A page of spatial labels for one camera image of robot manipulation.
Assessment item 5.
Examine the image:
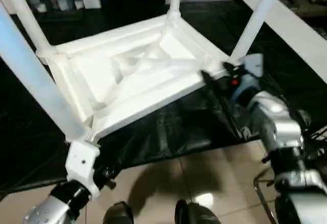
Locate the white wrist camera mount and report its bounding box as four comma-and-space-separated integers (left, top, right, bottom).
231, 53, 264, 107
65, 142, 101, 200

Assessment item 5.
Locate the white flat board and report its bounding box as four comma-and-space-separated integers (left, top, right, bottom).
242, 0, 327, 79

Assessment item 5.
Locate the dark robot foot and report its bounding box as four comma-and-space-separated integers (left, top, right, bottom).
103, 201, 133, 224
175, 198, 218, 224

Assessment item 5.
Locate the dark robot left foot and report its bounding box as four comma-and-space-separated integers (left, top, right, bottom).
103, 201, 133, 224

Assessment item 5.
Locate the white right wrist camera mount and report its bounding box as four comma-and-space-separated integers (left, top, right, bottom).
231, 53, 264, 107

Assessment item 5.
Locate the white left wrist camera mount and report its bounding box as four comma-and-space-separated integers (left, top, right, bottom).
65, 142, 101, 200

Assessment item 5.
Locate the dark robot right foot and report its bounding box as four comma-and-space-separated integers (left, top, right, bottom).
175, 198, 218, 224

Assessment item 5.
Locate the chrome tube frame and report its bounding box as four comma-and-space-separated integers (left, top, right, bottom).
254, 170, 276, 222

